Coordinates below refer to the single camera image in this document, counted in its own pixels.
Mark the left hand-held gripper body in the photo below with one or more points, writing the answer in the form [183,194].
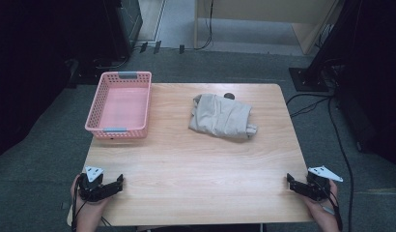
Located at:
[90,190]

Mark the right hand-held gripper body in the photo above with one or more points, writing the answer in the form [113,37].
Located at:
[318,187]

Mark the beige shirt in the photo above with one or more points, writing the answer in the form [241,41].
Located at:
[221,117]

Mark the person's left hand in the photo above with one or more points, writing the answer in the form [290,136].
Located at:
[90,212]

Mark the person's right hand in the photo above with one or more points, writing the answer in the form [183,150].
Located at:
[321,214]

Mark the grey tape piece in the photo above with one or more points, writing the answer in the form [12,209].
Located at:
[64,205]

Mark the pink plastic basket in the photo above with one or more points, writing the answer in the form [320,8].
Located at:
[123,108]

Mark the dark round table grommet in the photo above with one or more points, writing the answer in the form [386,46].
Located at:
[230,95]

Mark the black slanted stand pole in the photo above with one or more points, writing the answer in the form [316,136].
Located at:
[328,38]

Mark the black equipment cabinet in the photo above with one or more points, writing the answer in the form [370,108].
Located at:
[125,25]

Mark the light wooden desk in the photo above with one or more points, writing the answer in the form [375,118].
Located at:
[267,9]

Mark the black stand base plate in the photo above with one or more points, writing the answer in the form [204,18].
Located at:
[307,79]

